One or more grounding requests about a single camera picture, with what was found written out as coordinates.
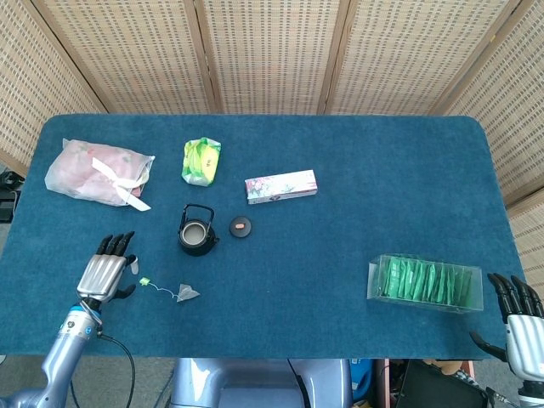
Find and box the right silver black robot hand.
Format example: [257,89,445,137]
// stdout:
[469,272,544,383]

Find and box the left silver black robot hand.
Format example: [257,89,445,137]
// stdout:
[76,230,139,303]

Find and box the tea bag with string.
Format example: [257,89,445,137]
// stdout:
[139,276,202,305]

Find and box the pink translucent bag white ribbon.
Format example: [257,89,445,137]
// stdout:
[44,138,156,213]

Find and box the black cast iron teapot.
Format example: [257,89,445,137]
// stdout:
[177,203,221,258]

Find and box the black teapot lid orange knob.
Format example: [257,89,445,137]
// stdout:
[229,215,254,240]

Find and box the black flat case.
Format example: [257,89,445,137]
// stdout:
[397,360,490,408]

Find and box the clear box of green sachets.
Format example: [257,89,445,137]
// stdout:
[366,253,485,315]

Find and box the green yellow plastic packet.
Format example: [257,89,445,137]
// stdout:
[181,136,223,187]

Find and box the blue package under table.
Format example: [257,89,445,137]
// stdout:
[349,359,376,401]

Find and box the silver blue robot torso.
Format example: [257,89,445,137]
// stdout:
[169,358,354,408]

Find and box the pink floral long carton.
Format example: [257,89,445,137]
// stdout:
[244,169,319,206]

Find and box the blue carpet table cover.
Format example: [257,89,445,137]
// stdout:
[0,113,524,361]

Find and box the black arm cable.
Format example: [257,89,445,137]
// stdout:
[98,332,137,408]

